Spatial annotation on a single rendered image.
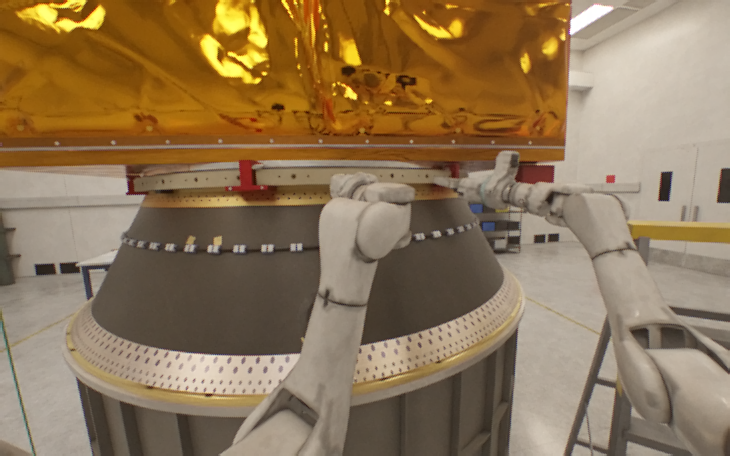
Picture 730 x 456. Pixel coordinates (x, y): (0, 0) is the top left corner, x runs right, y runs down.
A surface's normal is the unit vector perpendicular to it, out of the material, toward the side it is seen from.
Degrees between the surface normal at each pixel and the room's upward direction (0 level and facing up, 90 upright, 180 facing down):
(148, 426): 90
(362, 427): 90
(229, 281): 62
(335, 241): 77
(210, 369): 43
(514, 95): 91
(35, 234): 90
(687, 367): 13
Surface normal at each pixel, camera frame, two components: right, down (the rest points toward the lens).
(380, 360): 0.19, -0.64
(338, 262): -0.51, -0.04
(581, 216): -0.99, 0.07
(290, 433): 0.17, -0.98
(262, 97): 0.25, 0.11
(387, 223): 0.74, 0.04
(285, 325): 0.07, -0.35
